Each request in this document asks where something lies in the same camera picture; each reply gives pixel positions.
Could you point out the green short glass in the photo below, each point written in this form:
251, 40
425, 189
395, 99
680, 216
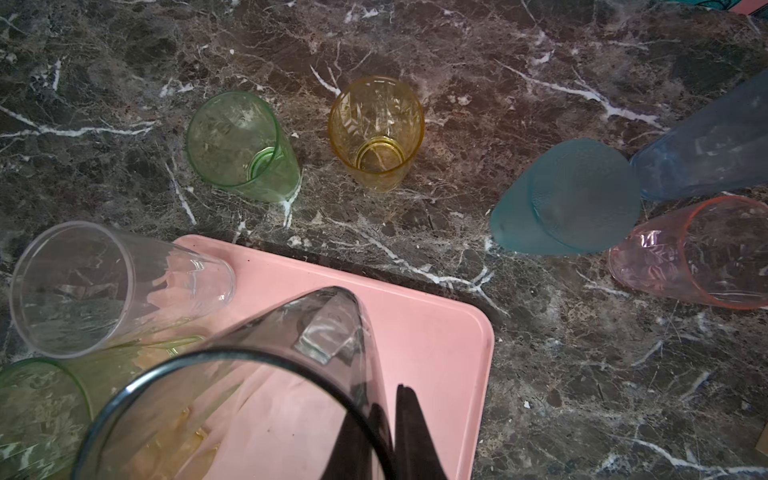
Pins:
235, 142

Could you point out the dark brown glass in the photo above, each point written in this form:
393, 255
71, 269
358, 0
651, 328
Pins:
263, 399

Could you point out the light green tall glass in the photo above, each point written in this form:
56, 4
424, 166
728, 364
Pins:
47, 405

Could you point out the teal wine glass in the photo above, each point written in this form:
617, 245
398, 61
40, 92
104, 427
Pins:
579, 197

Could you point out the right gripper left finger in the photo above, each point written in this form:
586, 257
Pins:
354, 455

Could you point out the pink square tray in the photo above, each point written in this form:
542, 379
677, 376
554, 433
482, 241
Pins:
440, 348

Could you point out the yellow short glass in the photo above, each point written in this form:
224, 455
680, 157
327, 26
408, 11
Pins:
376, 126

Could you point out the grey tall glass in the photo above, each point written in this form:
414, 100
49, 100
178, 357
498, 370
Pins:
722, 146

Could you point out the clear glass tumbler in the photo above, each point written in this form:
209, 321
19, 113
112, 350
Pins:
80, 287

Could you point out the pink glass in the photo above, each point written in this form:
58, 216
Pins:
713, 253

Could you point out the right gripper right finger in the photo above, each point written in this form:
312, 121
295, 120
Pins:
415, 454

